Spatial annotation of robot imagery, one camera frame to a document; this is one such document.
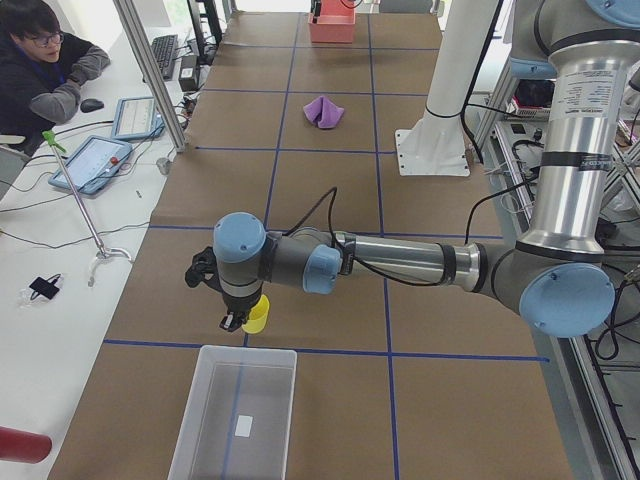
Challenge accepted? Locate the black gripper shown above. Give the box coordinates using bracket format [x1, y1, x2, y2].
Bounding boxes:
[219, 291, 261, 331]

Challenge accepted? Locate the yellow plastic cup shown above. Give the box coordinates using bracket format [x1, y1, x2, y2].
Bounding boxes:
[242, 294, 270, 335]

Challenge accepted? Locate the purple microfiber cloth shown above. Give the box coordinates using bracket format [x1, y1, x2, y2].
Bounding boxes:
[303, 95, 345, 130]

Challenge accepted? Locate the clear plastic box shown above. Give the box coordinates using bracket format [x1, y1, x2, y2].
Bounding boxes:
[168, 345, 297, 479]

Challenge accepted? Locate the reacher grabber stick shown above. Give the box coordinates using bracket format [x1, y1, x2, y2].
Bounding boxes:
[42, 130, 134, 287]

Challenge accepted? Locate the near teach pendant tablet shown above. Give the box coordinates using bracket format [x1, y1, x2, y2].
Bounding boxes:
[53, 135, 133, 196]

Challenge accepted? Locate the teach pendant tablet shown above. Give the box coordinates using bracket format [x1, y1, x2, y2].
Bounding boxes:
[111, 97, 164, 141]
[53, 135, 133, 196]

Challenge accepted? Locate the far teach pendant tablet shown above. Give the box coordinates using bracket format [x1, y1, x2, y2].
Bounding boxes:
[111, 97, 164, 141]

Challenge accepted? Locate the black power adapter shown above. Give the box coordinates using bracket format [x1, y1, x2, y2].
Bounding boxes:
[178, 55, 200, 92]

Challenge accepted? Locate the red cylinder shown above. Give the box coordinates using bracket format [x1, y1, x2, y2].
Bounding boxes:
[0, 427, 52, 464]

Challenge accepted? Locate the black computer mouse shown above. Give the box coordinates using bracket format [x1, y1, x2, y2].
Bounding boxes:
[79, 98, 104, 113]

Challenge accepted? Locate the black keyboard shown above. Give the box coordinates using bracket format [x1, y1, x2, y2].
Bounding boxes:
[150, 34, 178, 80]

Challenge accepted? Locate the pink plastic bin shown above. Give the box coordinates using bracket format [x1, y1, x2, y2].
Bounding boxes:
[307, 0, 356, 44]

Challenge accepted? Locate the person in dark jacket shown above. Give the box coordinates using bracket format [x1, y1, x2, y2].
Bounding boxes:
[1, 1, 111, 155]

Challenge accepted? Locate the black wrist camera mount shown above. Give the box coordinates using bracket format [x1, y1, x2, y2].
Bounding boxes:
[184, 246, 222, 292]

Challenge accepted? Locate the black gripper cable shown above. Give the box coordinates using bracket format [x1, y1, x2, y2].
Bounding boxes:
[284, 186, 541, 288]

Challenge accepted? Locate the aluminium frame post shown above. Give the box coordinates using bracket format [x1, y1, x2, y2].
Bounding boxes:
[113, 0, 186, 153]

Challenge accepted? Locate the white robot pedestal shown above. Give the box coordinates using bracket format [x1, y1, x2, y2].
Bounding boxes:
[395, 0, 502, 177]

